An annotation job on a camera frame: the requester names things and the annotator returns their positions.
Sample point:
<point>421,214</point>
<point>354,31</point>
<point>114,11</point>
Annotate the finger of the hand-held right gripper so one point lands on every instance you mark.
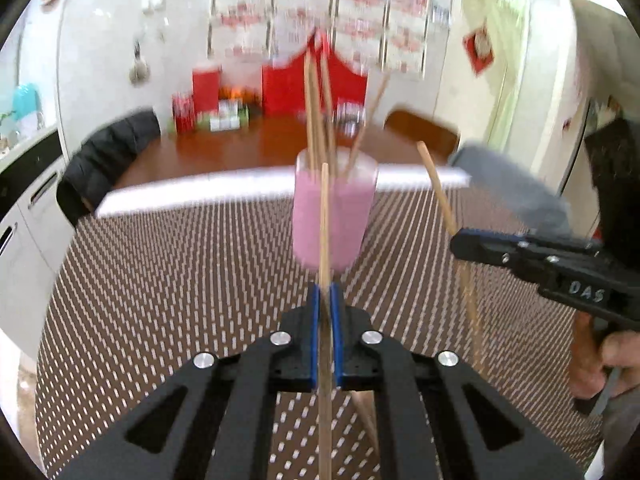
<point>480,247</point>

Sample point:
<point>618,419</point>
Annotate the green tray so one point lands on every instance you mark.
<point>225,122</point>

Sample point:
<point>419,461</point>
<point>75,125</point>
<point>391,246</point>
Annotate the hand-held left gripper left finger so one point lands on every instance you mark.
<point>314,330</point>

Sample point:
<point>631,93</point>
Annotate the orange snack packets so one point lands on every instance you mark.
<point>240,94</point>

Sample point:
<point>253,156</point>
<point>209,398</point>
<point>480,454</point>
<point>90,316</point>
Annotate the red gift bag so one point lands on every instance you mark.
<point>285,90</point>

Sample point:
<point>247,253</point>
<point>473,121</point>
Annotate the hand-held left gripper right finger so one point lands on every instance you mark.
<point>336,330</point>

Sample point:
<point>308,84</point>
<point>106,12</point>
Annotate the white sideboard cabinet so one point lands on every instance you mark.
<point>30,230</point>

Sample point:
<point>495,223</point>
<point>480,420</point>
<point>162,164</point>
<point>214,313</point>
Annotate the red diamond wall decoration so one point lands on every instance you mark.
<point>479,45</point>

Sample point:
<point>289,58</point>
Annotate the person's right hand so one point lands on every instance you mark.
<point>590,360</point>

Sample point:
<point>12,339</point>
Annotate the clear plastic bag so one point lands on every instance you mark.
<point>350,115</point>

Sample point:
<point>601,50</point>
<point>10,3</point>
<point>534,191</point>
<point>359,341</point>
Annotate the dark cloth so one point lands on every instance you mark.
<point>617,180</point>

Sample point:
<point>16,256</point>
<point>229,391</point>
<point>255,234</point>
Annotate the red box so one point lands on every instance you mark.
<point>206,90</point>

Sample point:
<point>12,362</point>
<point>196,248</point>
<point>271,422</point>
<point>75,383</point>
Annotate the grey cloth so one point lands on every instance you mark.
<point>510,185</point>

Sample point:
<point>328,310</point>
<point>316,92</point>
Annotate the wall of red-trimmed certificates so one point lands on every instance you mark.
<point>360,10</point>

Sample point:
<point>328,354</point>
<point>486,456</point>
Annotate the pink cup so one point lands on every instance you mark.
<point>345,220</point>

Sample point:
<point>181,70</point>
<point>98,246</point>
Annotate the light wooden chopstick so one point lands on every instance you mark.
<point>310,110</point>
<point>440,195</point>
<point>327,105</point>
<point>324,240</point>
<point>367,125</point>
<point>365,420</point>

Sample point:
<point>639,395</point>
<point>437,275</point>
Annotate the black jacket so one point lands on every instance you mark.
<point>105,160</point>

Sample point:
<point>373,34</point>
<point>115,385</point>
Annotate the brown wooden chair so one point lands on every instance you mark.
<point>425,127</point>

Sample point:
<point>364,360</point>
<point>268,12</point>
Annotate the brown polka dot table mat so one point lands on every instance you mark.
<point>200,270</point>

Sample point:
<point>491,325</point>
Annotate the white hanging ornament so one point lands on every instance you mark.
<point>139,70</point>

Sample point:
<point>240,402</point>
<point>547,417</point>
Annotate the teal humidifier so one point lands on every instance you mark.
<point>25,102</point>

